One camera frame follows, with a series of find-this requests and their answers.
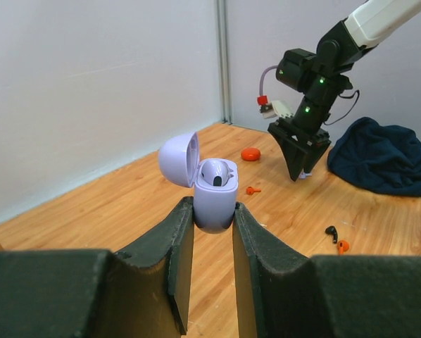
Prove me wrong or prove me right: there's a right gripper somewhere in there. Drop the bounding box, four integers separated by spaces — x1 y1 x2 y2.
268 118 332 181

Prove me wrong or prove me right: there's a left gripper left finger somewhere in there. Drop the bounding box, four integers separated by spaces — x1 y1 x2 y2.
0 196 194 337

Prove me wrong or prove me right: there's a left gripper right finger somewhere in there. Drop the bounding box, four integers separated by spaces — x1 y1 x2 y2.
232 203 421 337

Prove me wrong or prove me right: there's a purple earbud charging case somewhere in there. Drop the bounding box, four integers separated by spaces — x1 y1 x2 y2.
158 132 239 234

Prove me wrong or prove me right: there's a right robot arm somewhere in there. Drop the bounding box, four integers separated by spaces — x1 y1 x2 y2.
268 1 421 180

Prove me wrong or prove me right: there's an orange charging case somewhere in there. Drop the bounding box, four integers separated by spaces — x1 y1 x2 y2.
240 147 261 161

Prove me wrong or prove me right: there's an orange earbud upper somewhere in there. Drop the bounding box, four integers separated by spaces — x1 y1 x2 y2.
246 186 262 195

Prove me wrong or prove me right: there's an orange earbud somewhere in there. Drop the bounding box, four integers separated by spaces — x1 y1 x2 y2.
246 186 262 195
337 240 350 255

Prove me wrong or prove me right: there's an orange earbud lower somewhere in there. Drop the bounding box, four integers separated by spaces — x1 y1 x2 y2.
337 240 350 255

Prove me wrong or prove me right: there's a black earbud right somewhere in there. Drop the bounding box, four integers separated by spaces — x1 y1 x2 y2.
325 225 339 244

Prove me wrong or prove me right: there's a dark blue cloth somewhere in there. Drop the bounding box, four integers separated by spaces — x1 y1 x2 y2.
327 117 421 197

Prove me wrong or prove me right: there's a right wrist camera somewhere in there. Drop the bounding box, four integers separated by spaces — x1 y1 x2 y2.
260 100 295 119

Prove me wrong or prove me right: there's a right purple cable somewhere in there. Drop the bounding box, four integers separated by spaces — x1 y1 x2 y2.
256 65 278 106

